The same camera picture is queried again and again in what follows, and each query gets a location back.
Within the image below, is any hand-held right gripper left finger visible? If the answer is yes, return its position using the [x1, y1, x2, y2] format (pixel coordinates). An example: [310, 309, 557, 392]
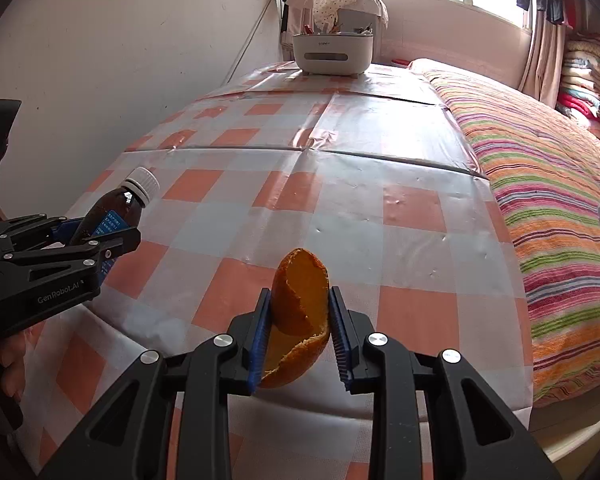
[37, 287, 273, 480]

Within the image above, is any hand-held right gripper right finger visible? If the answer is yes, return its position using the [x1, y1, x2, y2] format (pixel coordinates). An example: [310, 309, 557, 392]
[329, 285, 563, 480]

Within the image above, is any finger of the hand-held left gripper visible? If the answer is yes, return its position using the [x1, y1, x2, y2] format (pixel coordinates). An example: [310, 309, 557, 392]
[0, 214, 82, 252]
[2, 226, 142, 282]

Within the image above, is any orange peel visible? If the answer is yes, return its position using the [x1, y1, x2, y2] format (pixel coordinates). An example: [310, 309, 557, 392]
[259, 248, 331, 389]

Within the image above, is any brown medicine bottle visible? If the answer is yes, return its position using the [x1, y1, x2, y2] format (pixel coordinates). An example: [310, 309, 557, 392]
[70, 167, 160, 276]

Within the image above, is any person's left hand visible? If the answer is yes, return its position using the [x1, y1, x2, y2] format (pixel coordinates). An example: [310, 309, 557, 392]
[0, 331, 29, 407]

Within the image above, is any striped bed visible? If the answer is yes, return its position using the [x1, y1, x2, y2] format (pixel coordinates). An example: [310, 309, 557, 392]
[410, 57, 600, 408]

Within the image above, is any white desk organiser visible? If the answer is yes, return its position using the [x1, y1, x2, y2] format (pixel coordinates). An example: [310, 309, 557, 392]
[292, 30, 376, 79]

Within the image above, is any beige window curtain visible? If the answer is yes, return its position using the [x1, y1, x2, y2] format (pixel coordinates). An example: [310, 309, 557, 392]
[275, 0, 316, 63]
[520, 20, 566, 107]

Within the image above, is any grey air cooler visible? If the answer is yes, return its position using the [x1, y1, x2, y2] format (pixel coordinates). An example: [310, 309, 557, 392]
[337, 2, 381, 63]

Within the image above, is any stack of folded quilts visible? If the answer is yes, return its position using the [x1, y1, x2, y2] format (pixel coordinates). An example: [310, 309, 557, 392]
[555, 32, 600, 146]

